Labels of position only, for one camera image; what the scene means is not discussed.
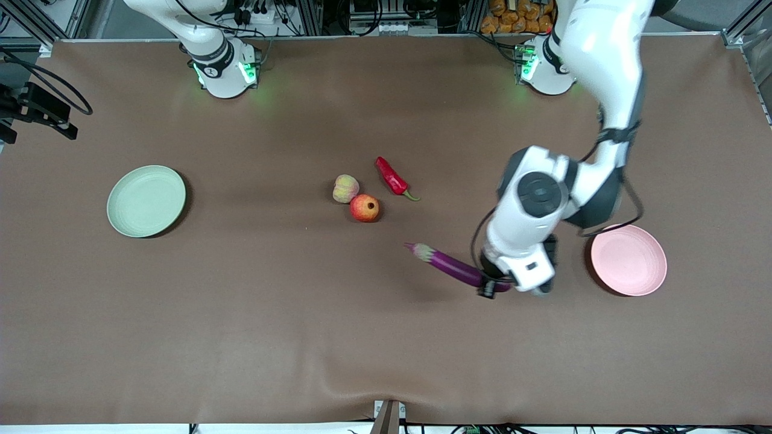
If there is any purple eggplant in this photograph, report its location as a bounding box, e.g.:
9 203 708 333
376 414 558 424
404 242 513 294

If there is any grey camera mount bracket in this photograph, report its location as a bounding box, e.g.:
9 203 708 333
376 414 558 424
371 399 406 434

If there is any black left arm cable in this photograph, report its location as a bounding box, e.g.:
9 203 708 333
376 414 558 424
470 108 645 267

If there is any aluminium frame profile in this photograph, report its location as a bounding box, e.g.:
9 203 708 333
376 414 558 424
299 0 324 36
723 0 772 126
0 0 92 44

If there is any brown table cover mat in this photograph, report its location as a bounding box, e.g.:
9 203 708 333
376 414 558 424
0 33 772 426

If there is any light green round plate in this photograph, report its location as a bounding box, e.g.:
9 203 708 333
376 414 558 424
107 165 187 238

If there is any red chili pepper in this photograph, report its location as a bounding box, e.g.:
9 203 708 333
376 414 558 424
375 156 421 202

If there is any bag of orange bread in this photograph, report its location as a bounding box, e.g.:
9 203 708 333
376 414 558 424
481 0 557 34

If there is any red pomegranate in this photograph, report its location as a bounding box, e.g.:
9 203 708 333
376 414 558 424
350 194 381 223

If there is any pink round plate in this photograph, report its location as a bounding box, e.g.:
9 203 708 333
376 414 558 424
590 224 668 297

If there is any grey electronics unit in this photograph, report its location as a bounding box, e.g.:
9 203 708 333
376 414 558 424
349 0 420 35

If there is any yellow-pink peach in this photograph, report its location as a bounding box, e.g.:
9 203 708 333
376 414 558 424
332 174 360 204

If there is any white power strip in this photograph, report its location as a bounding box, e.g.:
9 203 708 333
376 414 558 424
232 6 284 26

